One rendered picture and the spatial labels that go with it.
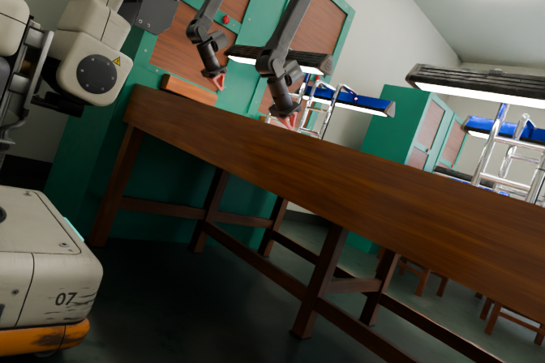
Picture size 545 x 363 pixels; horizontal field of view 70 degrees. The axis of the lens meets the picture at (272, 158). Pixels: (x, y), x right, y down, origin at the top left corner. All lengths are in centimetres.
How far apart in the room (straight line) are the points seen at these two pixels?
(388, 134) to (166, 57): 290
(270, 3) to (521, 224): 188
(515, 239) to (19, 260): 101
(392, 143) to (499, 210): 353
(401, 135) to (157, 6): 344
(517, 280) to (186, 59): 170
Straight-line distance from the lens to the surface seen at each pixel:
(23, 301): 108
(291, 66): 130
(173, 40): 204
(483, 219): 84
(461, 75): 128
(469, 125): 181
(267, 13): 238
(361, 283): 200
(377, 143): 441
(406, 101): 441
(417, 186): 89
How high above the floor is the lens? 70
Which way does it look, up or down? 2 degrees down
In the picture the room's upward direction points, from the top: 20 degrees clockwise
